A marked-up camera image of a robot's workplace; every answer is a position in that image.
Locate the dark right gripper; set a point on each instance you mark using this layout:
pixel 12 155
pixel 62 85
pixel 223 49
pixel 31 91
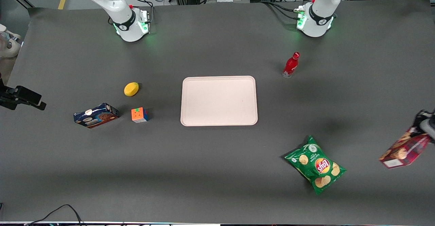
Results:
pixel 10 95

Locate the red cookie box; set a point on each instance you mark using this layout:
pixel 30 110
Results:
pixel 404 149

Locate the blue cookie box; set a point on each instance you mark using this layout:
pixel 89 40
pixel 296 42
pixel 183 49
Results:
pixel 97 116

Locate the pale pink plastic tray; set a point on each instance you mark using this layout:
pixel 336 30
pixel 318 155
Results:
pixel 217 100

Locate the beige rounded object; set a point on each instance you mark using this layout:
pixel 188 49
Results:
pixel 8 46

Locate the yellow lemon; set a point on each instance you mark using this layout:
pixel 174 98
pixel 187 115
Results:
pixel 131 89

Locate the colourful puzzle cube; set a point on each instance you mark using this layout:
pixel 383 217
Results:
pixel 138 115

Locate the green chips bag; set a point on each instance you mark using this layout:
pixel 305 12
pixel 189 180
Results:
pixel 314 164

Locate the red drink bottle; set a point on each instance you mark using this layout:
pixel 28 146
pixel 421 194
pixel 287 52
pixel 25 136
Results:
pixel 290 66

